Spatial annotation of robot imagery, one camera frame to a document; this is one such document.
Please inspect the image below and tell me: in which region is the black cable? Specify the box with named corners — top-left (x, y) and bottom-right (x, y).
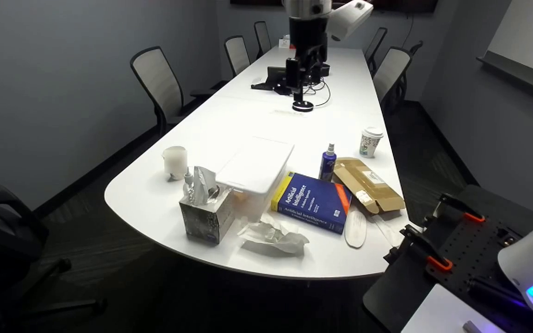
top-left (303, 78), bottom-right (332, 108)

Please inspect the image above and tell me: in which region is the crumpled clear plastic wrap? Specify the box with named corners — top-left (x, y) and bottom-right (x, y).
top-left (237, 213), bottom-right (310, 256)

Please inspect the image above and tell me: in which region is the small clear pump bottle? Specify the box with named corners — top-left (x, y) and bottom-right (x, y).
top-left (183, 167), bottom-right (196, 198)

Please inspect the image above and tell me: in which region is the clear plastic bag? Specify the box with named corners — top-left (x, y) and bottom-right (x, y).
top-left (370, 214), bottom-right (407, 247)

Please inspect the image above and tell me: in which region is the purple spray bottle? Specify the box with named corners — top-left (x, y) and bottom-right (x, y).
top-left (318, 143), bottom-right (338, 182)

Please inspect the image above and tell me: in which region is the clear plastic box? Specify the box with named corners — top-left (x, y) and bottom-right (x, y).
top-left (229, 157), bottom-right (291, 223)

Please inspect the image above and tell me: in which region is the white oval insole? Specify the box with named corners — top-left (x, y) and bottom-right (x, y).
top-left (344, 205), bottom-right (368, 249)

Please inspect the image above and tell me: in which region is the black stand with round base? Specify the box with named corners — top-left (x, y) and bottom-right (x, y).
top-left (291, 89), bottom-right (315, 113)

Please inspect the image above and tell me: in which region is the black office chair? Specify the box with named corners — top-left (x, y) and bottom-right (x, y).
top-left (0, 171), bottom-right (107, 333)

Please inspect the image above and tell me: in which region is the white sheet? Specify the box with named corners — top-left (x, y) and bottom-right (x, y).
top-left (400, 283), bottom-right (504, 333)

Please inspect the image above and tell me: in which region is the white frosted jar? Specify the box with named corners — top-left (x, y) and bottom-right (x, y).
top-left (162, 146), bottom-right (189, 181)

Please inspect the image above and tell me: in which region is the black conference phone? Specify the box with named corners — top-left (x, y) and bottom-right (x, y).
top-left (251, 66), bottom-right (292, 97)

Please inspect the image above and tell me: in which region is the black clamp with orange tip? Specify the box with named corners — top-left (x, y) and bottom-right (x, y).
top-left (426, 193), bottom-right (486, 224)
top-left (384, 225), bottom-right (454, 273)

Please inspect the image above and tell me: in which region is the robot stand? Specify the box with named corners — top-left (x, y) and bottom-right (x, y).
top-left (363, 185), bottom-right (533, 333)

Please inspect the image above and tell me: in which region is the whiteboard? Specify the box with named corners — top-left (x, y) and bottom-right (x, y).
top-left (476, 0), bottom-right (533, 101)

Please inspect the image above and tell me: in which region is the flattened cardboard box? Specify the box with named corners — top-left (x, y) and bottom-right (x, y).
top-left (332, 157), bottom-right (406, 215)

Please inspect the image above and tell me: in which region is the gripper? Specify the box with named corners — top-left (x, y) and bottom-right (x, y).
top-left (286, 17), bottom-right (329, 92)

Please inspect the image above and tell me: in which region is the white plastic box lid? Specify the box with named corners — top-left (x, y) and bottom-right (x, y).
top-left (215, 136), bottom-right (295, 194)

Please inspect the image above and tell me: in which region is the blue hardcover book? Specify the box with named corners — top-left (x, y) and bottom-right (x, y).
top-left (271, 172), bottom-right (353, 235)

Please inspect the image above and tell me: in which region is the paper coffee cup with lid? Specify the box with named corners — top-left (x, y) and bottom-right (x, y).
top-left (359, 127), bottom-right (384, 159)

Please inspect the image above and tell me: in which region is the grey tissue box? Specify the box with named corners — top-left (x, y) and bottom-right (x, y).
top-left (179, 166), bottom-right (236, 245)

